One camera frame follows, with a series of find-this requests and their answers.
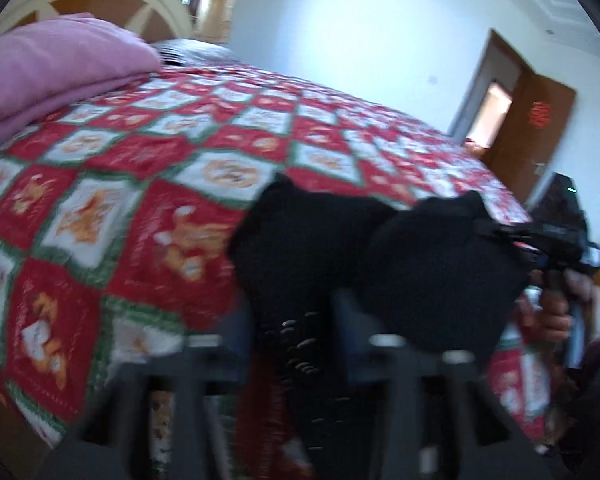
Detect person's right hand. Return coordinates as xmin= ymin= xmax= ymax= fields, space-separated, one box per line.
xmin=527 ymin=267 xmax=598 ymax=346

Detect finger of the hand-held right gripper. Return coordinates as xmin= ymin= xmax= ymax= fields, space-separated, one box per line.
xmin=472 ymin=217 xmax=546 ymax=261

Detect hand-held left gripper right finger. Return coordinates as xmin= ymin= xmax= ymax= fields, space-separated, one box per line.
xmin=330 ymin=287 xmax=556 ymax=480

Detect beige curtain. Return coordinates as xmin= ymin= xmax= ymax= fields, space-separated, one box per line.
xmin=195 ymin=0 xmax=241 ymax=46

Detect red checked printed quilt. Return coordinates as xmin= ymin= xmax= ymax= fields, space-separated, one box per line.
xmin=0 ymin=62 xmax=556 ymax=480

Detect grey striped pillow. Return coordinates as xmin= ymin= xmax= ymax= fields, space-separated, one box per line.
xmin=152 ymin=37 xmax=238 ymax=68

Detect brown door frame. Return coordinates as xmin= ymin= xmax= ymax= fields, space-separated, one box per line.
xmin=447 ymin=27 xmax=523 ymax=148

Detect red door decoration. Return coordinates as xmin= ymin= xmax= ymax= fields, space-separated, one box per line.
xmin=527 ymin=101 xmax=551 ymax=128

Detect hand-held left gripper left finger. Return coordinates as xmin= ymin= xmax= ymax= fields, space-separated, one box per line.
xmin=35 ymin=307 xmax=254 ymax=480

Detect pink folded blanket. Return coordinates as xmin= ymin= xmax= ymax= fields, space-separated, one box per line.
xmin=0 ymin=12 xmax=163 ymax=158

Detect black pants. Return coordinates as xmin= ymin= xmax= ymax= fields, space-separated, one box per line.
xmin=227 ymin=172 xmax=528 ymax=480

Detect brown wooden door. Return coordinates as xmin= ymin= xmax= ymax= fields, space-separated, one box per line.
xmin=480 ymin=70 xmax=578 ymax=206

